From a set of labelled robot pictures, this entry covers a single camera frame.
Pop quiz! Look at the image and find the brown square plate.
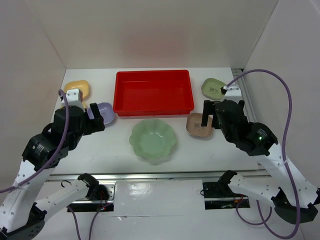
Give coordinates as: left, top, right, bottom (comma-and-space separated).
186, 112, 213, 139

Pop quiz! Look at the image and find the green scalloped bowl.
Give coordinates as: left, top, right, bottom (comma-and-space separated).
129, 119, 177, 166

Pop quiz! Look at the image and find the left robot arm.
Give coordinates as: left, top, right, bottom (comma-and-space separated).
0, 103, 109, 240

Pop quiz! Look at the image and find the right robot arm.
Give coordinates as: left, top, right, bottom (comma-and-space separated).
201, 100, 320, 224

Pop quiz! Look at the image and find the red plastic bin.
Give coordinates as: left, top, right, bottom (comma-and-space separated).
113, 69, 195, 117

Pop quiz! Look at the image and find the purple square plate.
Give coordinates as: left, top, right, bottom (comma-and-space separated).
86, 102, 115, 131

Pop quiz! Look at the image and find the green square plate far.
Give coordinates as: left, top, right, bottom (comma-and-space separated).
201, 78, 226, 101

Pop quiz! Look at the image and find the yellow square plate far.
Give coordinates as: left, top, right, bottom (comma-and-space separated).
64, 80, 90, 100

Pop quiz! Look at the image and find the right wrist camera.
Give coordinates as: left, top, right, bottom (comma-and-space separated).
220, 85, 243, 104

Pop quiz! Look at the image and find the aluminium rail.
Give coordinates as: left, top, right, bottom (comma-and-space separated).
46, 169, 271, 182

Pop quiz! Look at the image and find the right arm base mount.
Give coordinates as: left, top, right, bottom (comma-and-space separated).
200, 182, 250, 210

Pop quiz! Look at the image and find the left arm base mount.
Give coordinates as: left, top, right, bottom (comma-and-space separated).
69, 182, 116, 213

